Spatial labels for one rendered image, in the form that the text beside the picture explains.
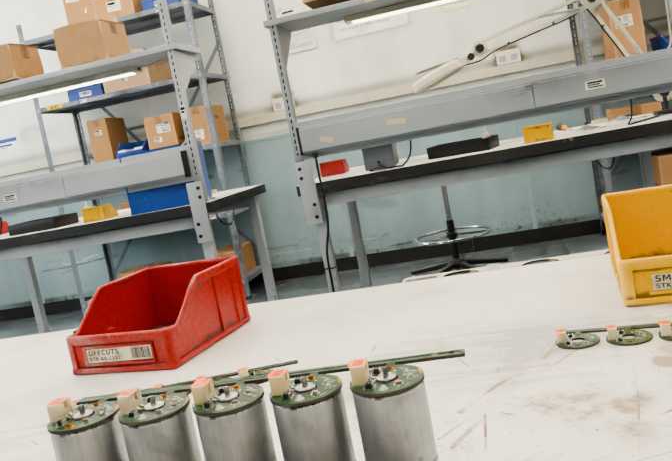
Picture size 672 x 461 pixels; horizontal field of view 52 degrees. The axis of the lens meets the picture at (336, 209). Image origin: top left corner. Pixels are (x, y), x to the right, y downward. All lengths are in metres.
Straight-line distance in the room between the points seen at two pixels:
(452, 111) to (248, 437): 2.25
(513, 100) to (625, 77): 0.36
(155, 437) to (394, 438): 0.08
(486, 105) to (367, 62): 2.28
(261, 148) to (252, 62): 0.58
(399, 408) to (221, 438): 0.06
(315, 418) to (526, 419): 0.14
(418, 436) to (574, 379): 0.16
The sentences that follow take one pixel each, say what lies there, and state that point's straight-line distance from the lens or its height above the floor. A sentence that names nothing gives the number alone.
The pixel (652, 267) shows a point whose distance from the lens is 0.49.
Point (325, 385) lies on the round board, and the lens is 0.24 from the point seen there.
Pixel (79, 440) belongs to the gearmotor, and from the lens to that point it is 0.27.
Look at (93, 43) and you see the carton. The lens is 2.92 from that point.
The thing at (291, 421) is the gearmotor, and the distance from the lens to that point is 0.24.
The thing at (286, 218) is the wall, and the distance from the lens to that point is 4.81.
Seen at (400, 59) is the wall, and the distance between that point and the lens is 4.62.
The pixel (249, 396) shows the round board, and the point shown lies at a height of 0.81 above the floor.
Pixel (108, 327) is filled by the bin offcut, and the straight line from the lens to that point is 0.62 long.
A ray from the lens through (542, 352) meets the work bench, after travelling 0.43.
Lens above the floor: 0.89
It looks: 6 degrees down
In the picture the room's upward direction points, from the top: 11 degrees counter-clockwise
